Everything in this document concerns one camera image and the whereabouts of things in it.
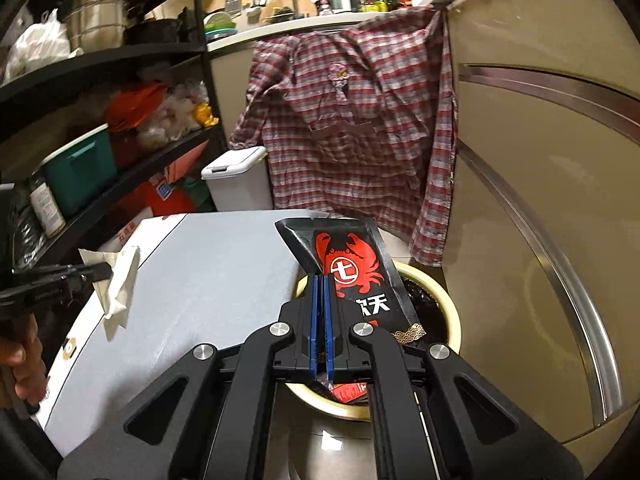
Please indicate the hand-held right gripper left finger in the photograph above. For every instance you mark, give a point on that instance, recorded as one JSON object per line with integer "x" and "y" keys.
{"x": 315, "y": 330}

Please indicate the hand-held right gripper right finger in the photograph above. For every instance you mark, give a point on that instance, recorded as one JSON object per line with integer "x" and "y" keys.
{"x": 328, "y": 330}

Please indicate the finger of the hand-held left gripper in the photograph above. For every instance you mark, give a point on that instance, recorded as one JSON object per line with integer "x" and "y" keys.
{"x": 85, "y": 281}
{"x": 90, "y": 268}

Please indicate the white paper napkin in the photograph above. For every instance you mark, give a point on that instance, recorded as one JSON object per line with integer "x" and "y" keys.
{"x": 122, "y": 285}

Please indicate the black red crab packet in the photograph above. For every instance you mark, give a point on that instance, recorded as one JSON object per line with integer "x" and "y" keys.
{"x": 350, "y": 270}

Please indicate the small red box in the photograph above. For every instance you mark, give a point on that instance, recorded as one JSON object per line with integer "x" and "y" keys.
{"x": 350, "y": 393}

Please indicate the black bin liner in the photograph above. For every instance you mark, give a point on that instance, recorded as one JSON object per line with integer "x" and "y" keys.
{"x": 425, "y": 300}

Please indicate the yellow trash bin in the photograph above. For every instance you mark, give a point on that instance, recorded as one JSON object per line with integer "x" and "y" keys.
{"x": 451, "y": 320}

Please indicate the person's left hand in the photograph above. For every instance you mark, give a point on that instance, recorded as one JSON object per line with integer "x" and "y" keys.
{"x": 22, "y": 357}

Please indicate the green storage box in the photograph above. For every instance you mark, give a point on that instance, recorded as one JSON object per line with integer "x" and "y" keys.
{"x": 80, "y": 175}

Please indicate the grey white table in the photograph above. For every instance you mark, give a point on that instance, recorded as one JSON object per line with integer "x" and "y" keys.
{"x": 210, "y": 280}

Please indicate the orange bag on shelf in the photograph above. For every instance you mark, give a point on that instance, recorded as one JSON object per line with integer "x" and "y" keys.
{"x": 135, "y": 107}

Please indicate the white lidded bin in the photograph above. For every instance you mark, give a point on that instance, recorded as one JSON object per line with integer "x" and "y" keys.
{"x": 240, "y": 180}

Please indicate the clear bag of food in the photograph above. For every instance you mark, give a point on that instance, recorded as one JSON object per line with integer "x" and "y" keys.
{"x": 175, "y": 115}

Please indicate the red plaid shirt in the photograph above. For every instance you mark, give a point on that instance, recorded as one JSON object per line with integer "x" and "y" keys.
{"x": 360, "y": 120}

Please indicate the white plastic bag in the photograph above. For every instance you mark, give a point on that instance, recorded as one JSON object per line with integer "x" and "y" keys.
{"x": 37, "y": 47}

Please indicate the black shelf rack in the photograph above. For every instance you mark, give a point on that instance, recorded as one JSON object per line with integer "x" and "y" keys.
{"x": 200, "y": 60}

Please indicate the black cooking pot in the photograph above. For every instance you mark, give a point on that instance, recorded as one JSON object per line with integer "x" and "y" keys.
{"x": 152, "y": 32}

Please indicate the beige kitchen cabinet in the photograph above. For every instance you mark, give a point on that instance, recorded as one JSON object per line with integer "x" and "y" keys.
{"x": 525, "y": 185}

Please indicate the stacked steel pots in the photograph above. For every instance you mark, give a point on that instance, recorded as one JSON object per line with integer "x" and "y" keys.
{"x": 95, "y": 15}

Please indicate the green plates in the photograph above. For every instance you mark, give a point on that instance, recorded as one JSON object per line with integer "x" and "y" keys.
{"x": 220, "y": 25}

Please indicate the wooden cutting board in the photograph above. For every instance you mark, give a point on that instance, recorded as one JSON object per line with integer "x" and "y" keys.
{"x": 295, "y": 7}

